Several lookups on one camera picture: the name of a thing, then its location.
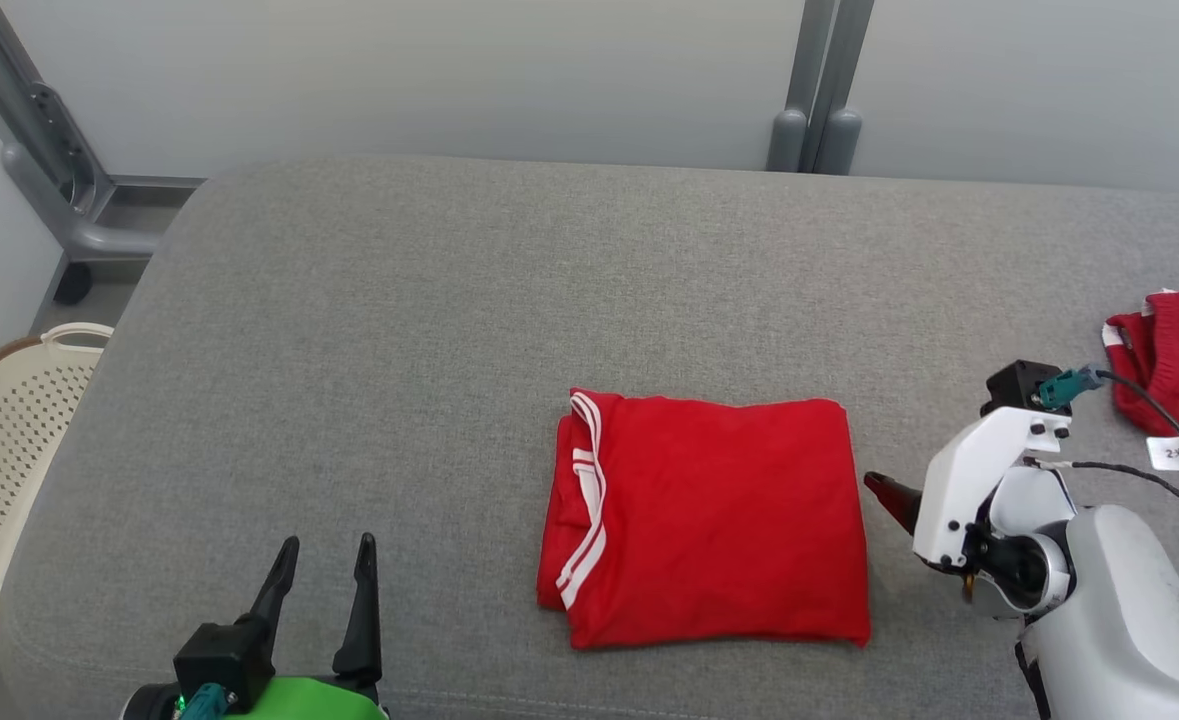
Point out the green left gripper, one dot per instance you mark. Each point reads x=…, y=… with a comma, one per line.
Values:
x=309, y=700

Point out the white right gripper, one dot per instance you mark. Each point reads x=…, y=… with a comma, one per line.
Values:
x=979, y=480

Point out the red white basketball jersey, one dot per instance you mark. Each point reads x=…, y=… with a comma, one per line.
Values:
x=719, y=520

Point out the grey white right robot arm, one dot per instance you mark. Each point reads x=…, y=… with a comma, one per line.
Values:
x=1109, y=600

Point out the cream plastic laundry basket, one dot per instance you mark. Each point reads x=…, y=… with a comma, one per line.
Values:
x=9, y=450

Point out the black caster wheel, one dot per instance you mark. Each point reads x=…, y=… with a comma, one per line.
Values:
x=72, y=285

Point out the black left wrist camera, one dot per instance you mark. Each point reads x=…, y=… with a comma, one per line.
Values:
x=224, y=655

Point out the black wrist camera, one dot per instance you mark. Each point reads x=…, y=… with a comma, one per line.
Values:
x=1019, y=385
x=224, y=655

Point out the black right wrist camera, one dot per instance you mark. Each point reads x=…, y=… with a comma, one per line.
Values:
x=1019, y=385

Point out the grey double partition post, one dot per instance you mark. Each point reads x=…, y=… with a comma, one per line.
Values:
x=819, y=80

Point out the grey metal stand frame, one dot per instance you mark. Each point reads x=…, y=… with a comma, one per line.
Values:
x=59, y=170

